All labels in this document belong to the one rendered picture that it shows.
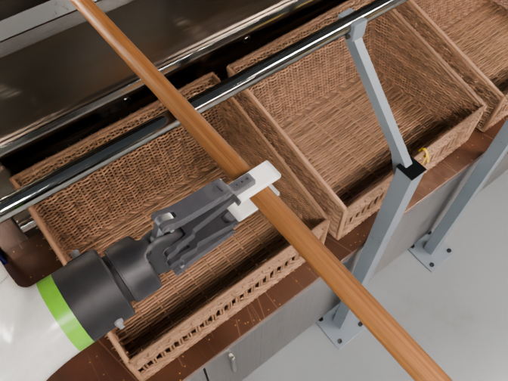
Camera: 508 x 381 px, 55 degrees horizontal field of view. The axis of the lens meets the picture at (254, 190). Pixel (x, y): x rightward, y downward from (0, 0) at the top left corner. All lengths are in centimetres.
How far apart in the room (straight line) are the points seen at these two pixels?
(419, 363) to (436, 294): 141
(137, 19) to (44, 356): 77
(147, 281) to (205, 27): 77
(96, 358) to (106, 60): 67
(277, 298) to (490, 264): 109
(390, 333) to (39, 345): 37
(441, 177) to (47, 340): 119
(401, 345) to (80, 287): 35
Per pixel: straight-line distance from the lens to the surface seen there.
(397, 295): 193
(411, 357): 57
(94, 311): 56
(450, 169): 152
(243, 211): 65
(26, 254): 140
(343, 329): 183
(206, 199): 57
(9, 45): 103
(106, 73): 114
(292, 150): 122
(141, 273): 57
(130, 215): 136
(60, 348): 57
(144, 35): 115
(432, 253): 202
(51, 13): 103
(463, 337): 195
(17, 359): 56
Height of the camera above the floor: 173
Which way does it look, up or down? 57 degrees down
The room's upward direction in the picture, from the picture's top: straight up
